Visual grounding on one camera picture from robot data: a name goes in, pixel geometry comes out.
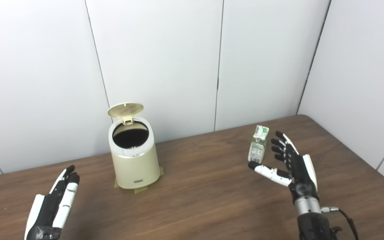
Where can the wide yellow tape piece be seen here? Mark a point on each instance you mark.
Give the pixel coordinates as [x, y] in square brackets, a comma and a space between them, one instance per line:
[141, 190]

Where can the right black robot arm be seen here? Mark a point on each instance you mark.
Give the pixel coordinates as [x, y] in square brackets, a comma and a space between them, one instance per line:
[312, 223]

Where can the green white milk carton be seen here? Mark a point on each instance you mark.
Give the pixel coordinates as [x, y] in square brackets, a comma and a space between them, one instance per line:
[258, 146]

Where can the cream-colored trash bin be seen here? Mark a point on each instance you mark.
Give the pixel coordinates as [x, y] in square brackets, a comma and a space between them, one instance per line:
[135, 170]

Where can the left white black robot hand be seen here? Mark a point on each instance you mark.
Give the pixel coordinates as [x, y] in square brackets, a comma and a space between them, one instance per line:
[50, 208]

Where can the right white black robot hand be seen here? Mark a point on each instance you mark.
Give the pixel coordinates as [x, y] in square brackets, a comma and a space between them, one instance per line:
[300, 173]

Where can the cream round bin lid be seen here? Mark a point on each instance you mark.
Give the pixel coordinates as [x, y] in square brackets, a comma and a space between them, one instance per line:
[126, 110]

